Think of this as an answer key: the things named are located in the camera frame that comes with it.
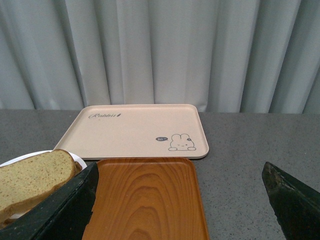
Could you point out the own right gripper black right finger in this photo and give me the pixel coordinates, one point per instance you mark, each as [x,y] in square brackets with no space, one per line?
[295,204]

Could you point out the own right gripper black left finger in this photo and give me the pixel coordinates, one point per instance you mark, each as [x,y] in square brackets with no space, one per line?
[64,215]

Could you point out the bread slice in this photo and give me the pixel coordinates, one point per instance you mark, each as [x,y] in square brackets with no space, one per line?
[27,182]
[13,218]

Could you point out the brown wooden tray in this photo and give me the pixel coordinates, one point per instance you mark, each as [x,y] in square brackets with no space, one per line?
[147,199]

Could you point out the beige rabbit tray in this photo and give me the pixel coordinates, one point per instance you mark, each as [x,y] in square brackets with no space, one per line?
[136,131]

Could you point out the grey-white curtain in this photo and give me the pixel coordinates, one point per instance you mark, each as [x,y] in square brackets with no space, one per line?
[226,56]

